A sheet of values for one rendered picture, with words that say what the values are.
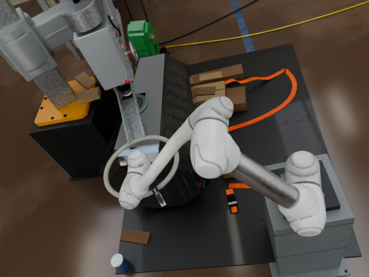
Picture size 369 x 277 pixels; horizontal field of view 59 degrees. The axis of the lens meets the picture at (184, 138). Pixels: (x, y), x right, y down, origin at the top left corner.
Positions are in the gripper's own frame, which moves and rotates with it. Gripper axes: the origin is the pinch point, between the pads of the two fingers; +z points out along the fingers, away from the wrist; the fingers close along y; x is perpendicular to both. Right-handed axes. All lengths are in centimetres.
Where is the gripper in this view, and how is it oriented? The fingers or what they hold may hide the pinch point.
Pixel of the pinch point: (160, 199)
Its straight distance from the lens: 193.0
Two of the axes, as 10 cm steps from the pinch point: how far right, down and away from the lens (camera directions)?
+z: 2.6, 6.7, 7.0
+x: -8.6, 4.9, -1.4
